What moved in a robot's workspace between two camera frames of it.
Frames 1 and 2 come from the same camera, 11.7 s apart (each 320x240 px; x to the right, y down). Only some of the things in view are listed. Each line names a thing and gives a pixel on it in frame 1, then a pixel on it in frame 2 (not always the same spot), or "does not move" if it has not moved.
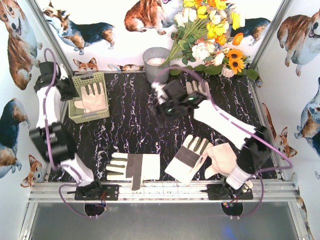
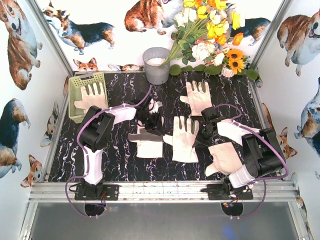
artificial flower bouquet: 203,29 does not move
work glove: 92,102 does not move
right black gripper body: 160,110 to 204,135
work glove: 224,159 does not move
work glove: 135,167 to 149,143
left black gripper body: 69,90 to 152,124
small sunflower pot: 233,62 does not move
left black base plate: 112,193 does not move
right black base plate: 224,192 does not move
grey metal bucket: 153,57 does not move
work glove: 187,158 to 182,139
